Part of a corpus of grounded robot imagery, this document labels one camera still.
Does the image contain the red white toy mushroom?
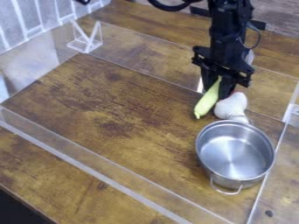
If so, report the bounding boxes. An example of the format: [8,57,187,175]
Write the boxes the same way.
[214,92,248,123]

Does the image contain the clear acrylic triangle bracket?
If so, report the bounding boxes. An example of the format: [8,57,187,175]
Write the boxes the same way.
[67,20,103,53]

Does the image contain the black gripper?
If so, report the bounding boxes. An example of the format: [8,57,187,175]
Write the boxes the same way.
[191,27,255,100]

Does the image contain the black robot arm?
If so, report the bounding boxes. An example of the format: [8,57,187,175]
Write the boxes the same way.
[191,0,255,100]

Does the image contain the clear acrylic front barrier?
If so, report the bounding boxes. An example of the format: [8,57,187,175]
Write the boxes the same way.
[0,106,234,224]

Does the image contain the stainless steel pot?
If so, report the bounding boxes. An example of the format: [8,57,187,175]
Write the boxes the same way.
[195,120,276,195]

